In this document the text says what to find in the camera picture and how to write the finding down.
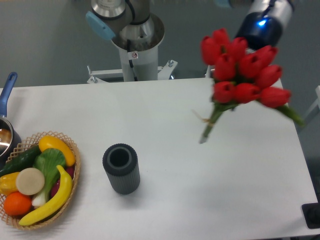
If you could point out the dark grey ribbed vase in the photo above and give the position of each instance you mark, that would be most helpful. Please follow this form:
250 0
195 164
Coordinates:
120 162

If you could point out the orange fruit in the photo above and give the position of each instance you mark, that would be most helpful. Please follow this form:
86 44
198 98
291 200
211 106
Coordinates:
17 204

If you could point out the white frame at right edge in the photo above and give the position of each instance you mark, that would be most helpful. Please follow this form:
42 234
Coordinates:
312 111

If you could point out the dark red vegetable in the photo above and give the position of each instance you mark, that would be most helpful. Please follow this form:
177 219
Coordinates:
71 171

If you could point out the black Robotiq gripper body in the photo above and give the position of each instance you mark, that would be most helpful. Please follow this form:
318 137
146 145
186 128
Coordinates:
260 30

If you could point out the beige round disc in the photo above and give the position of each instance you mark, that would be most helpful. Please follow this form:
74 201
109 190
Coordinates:
30 181

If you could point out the black device at table edge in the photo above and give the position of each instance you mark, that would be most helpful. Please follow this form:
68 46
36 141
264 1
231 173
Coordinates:
311 213

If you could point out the woven wicker basket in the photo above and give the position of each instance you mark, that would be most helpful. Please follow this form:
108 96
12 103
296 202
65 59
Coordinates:
26 144

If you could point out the green cucumber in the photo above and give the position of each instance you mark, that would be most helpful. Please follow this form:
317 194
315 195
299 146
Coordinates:
22 161

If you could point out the red tulip bouquet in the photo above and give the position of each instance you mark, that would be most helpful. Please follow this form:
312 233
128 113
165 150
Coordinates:
240 76

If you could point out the green bok choy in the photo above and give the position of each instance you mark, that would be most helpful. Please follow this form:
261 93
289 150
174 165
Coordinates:
47 163

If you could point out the blue handled saucepan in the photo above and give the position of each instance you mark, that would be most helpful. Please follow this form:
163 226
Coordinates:
9 138

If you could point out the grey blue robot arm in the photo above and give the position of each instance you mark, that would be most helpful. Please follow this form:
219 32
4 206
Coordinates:
107 18

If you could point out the yellow banana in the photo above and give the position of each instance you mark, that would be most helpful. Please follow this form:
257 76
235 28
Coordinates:
54 204

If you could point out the yellow squash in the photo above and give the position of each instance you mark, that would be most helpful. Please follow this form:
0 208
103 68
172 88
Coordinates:
52 142

